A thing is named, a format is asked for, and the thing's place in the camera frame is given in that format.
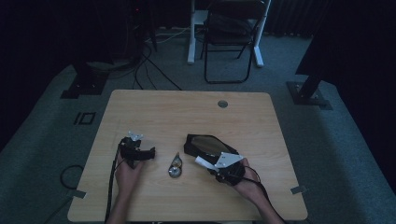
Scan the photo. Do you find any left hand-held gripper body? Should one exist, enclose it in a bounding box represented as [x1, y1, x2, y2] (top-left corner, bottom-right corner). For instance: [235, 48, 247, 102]
[119, 130, 145, 169]

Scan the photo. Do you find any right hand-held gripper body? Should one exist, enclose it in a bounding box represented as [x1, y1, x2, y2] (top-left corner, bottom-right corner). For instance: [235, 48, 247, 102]
[213, 151, 247, 187]

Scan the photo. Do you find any black pencil case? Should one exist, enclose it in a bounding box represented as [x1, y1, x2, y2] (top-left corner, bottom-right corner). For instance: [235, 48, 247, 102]
[183, 133, 241, 164]

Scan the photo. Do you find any person's left hand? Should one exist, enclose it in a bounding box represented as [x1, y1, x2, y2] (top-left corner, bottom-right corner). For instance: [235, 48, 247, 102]
[114, 157, 145, 190]

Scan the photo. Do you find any person's right hand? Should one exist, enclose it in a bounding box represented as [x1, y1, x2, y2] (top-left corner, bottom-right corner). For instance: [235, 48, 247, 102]
[233, 158, 266, 204]

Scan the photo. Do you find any grey tape strip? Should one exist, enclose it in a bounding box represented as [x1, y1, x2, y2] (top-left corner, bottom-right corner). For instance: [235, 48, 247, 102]
[65, 189, 88, 200]
[290, 185, 308, 195]

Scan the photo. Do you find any black stand base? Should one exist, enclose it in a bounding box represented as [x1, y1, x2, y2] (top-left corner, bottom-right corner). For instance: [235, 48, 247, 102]
[286, 73, 333, 111]
[60, 62, 108, 100]

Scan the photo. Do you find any dark equipment rack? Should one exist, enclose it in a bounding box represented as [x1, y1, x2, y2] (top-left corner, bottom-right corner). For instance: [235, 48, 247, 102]
[122, 0, 158, 63]

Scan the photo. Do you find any black folding chair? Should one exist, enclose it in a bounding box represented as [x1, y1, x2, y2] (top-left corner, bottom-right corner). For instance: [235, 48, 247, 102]
[202, 0, 266, 85]

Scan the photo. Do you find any dark curtain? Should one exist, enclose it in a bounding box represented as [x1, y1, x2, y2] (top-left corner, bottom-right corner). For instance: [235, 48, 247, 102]
[268, 0, 331, 39]

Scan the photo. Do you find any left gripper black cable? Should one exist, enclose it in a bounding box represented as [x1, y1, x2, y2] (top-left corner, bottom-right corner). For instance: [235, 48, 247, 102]
[104, 144, 123, 224]

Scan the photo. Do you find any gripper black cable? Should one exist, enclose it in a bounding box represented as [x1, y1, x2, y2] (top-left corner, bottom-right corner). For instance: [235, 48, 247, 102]
[104, 144, 123, 224]
[239, 166, 289, 224]

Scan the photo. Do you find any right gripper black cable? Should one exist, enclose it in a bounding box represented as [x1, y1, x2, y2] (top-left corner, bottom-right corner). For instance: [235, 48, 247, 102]
[239, 166, 289, 224]

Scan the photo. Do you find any black floor cable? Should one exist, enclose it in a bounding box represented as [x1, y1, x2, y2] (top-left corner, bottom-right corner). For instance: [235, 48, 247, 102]
[133, 43, 183, 91]

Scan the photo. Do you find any white desk frame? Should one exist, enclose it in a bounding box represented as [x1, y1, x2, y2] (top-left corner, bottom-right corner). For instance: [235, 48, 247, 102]
[187, 0, 273, 68]

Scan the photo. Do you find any white floor cable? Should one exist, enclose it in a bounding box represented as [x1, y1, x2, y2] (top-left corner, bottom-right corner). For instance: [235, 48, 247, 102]
[145, 27, 191, 45]

